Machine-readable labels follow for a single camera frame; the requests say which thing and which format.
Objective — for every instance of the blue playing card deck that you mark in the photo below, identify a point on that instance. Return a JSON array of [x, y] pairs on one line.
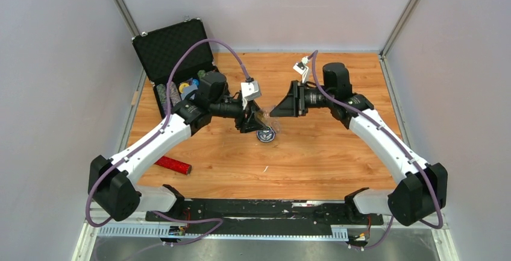
[[189, 92]]

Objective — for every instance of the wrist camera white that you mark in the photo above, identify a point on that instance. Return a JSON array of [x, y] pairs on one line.
[[302, 68], [249, 91]]

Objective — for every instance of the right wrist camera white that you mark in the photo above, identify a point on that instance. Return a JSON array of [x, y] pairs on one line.
[[302, 68]]

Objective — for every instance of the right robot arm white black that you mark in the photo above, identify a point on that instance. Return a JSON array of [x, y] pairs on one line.
[[421, 186]]

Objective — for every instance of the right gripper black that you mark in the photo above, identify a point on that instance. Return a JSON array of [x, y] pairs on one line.
[[293, 104]]

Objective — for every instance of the pink green chip stack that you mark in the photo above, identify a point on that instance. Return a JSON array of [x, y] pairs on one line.
[[201, 74]]

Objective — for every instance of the red glitter tube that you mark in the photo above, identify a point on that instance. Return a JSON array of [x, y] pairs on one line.
[[174, 165]]

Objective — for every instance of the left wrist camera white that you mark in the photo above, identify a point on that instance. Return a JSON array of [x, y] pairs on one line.
[[249, 91]]

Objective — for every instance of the clear pill bottle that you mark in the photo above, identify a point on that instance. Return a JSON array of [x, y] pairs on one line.
[[266, 118]]

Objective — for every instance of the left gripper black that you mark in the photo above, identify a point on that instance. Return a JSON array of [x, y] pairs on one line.
[[252, 122]]

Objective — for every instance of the black poker chip case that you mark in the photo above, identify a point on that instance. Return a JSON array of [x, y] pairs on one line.
[[160, 50]]

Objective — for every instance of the yellow dealer button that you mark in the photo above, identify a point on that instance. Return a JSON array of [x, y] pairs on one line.
[[183, 86]]

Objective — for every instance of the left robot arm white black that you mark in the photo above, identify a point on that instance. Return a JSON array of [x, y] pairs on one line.
[[113, 181]]

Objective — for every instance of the purple chip stack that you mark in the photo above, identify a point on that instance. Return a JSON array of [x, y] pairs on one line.
[[174, 94]]

